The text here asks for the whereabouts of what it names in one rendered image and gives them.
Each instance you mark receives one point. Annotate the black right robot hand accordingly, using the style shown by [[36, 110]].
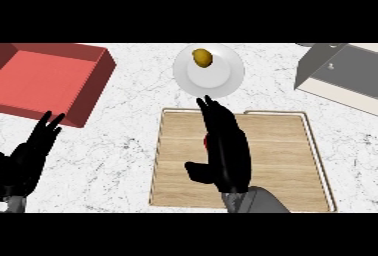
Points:
[[225, 150]]

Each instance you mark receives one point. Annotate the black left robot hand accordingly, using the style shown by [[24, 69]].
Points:
[[27, 160]]

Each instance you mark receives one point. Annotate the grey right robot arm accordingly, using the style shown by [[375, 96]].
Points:
[[253, 201]]

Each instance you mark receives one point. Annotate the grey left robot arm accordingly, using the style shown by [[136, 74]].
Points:
[[15, 204]]

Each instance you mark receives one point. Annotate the wooden tray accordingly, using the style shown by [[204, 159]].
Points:
[[241, 160]]

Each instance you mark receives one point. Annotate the red tomato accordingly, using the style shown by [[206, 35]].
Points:
[[206, 141]]

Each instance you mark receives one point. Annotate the grey and cream tiered shelf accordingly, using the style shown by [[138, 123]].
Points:
[[340, 75]]

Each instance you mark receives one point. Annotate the red box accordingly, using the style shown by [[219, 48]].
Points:
[[49, 81]]

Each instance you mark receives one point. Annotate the white plate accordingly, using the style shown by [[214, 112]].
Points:
[[209, 70]]

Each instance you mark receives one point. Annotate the yellow-brown potato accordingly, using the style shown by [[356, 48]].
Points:
[[203, 57]]

